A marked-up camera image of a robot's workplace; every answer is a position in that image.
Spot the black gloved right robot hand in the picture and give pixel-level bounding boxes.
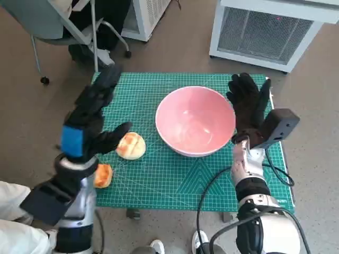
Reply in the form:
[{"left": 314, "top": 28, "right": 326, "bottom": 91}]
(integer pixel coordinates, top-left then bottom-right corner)
[{"left": 226, "top": 72, "right": 272, "bottom": 145}]

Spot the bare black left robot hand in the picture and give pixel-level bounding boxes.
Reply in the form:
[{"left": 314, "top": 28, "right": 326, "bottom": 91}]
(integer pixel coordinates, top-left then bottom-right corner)
[{"left": 60, "top": 64, "right": 133, "bottom": 159}]

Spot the pink bowl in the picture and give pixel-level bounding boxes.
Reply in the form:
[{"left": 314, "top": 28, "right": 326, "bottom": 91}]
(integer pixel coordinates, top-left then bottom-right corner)
[{"left": 155, "top": 86, "right": 236, "bottom": 158}]

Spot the long orange bread loaf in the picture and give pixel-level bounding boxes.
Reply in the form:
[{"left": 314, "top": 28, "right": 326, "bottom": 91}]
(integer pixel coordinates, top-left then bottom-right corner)
[{"left": 94, "top": 164, "right": 113, "bottom": 189}]

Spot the round pale bread bun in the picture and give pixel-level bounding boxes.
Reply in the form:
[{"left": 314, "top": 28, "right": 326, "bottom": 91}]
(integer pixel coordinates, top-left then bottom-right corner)
[{"left": 115, "top": 132, "right": 146, "bottom": 160}]

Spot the large white mesh-front cabinet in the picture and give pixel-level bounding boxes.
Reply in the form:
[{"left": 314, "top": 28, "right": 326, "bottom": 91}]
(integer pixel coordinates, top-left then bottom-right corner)
[{"left": 209, "top": 0, "right": 339, "bottom": 74}]

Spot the seated person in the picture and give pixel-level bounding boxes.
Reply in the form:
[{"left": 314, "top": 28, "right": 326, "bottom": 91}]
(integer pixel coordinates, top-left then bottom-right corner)
[{"left": 63, "top": 0, "right": 133, "bottom": 66}]

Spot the grey-blue office chair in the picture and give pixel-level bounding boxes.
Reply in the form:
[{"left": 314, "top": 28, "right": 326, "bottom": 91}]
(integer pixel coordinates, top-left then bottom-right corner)
[{"left": 0, "top": 0, "right": 132, "bottom": 85}]

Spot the green cutting mat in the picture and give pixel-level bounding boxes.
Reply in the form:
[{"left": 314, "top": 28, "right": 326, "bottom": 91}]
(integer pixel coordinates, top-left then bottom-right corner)
[{"left": 91, "top": 71, "right": 295, "bottom": 214}]

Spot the small white mesh-front cabinet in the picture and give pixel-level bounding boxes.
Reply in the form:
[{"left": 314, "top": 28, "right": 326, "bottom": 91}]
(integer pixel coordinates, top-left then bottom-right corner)
[{"left": 120, "top": 0, "right": 173, "bottom": 42}]

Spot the white shoe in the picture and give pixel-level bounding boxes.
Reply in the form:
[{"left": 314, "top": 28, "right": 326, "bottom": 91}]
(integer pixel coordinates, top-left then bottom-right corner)
[
  {"left": 150, "top": 239, "right": 165, "bottom": 254},
  {"left": 191, "top": 230, "right": 209, "bottom": 251}
]

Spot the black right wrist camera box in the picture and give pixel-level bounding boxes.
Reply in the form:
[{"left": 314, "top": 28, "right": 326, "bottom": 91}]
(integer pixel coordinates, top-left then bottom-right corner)
[{"left": 254, "top": 107, "right": 301, "bottom": 150}]

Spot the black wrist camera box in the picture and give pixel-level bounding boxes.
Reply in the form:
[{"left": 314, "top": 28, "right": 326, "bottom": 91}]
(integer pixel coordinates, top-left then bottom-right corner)
[
  {"left": 254, "top": 107, "right": 301, "bottom": 150},
  {"left": 20, "top": 177, "right": 80, "bottom": 225}
]

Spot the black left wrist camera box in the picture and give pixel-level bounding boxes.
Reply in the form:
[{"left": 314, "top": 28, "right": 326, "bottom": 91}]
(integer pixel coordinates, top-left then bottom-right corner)
[{"left": 20, "top": 177, "right": 80, "bottom": 225}]

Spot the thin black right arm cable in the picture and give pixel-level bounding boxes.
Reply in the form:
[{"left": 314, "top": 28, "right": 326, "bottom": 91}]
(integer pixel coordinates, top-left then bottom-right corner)
[{"left": 197, "top": 148, "right": 295, "bottom": 254}]

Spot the grey table bracket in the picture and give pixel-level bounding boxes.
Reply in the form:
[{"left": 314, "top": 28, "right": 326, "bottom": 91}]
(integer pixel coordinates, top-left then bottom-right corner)
[
  {"left": 126, "top": 208, "right": 141, "bottom": 220},
  {"left": 222, "top": 211, "right": 238, "bottom": 223}
]

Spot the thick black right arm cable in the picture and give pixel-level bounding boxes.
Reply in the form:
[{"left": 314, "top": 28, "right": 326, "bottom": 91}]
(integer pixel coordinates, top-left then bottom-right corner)
[{"left": 210, "top": 211, "right": 311, "bottom": 254}]

